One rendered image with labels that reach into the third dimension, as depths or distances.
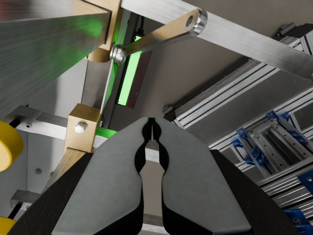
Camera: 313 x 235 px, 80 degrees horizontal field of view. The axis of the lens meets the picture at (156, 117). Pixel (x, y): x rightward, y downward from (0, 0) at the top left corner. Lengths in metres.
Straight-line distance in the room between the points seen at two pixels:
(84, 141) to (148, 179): 1.33
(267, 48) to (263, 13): 0.97
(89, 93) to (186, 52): 0.78
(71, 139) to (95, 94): 0.14
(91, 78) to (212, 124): 0.81
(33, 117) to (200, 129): 0.90
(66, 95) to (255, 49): 0.48
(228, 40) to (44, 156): 0.66
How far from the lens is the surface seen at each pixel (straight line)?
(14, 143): 0.35
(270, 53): 0.30
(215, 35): 0.27
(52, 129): 0.40
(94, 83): 0.46
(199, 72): 1.20
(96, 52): 0.26
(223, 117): 1.12
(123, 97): 0.46
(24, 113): 0.41
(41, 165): 0.79
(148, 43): 0.16
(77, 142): 0.38
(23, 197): 0.59
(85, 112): 0.37
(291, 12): 1.34
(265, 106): 1.19
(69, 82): 0.57
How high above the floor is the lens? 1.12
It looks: 60 degrees down
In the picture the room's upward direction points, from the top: 177 degrees clockwise
